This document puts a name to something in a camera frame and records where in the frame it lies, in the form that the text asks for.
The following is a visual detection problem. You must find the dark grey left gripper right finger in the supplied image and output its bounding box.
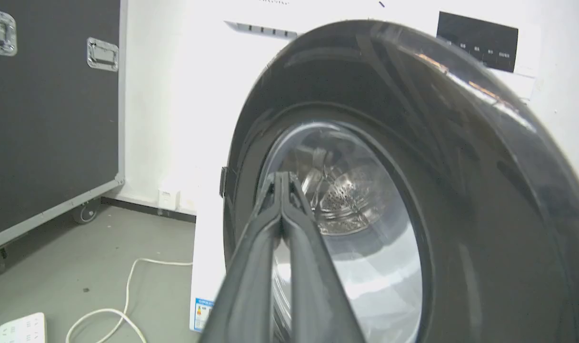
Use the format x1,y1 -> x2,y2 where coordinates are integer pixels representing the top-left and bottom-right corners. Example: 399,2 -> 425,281
282,171 -> 366,343

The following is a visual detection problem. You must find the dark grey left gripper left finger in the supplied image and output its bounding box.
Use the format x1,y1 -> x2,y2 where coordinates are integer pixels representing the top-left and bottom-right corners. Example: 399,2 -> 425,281
198,171 -> 284,343

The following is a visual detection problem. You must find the black round washing machine door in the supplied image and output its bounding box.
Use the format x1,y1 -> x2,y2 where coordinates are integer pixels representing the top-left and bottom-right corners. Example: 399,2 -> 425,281
220,19 -> 579,343

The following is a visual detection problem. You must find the white front-loading washing machine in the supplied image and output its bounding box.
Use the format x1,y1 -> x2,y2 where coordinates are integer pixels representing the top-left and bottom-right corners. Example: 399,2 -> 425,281
126,0 -> 579,334

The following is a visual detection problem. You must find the black washing machine display panel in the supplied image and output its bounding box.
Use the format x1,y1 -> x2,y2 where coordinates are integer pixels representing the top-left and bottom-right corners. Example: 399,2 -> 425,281
436,11 -> 519,73

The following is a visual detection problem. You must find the energy label sticker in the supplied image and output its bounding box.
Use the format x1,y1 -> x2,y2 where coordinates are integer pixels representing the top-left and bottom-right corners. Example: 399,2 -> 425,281
193,298 -> 215,333

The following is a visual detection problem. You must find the black caster wheel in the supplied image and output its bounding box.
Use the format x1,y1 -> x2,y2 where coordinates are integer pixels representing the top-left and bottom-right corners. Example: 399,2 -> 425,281
72,200 -> 101,225

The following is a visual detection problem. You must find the white power strip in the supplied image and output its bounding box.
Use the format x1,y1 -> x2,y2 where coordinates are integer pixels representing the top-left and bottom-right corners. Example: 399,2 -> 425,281
0,312 -> 48,343

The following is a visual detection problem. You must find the black flight case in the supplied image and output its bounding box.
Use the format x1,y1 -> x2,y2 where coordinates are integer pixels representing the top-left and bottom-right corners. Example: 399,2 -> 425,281
0,0 -> 128,255

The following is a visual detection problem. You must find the white wall socket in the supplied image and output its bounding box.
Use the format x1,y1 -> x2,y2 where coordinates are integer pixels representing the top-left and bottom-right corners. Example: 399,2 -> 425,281
158,189 -> 180,211

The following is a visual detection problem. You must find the white power cable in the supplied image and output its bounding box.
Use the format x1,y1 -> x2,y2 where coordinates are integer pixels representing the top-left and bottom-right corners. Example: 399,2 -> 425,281
65,258 -> 195,343

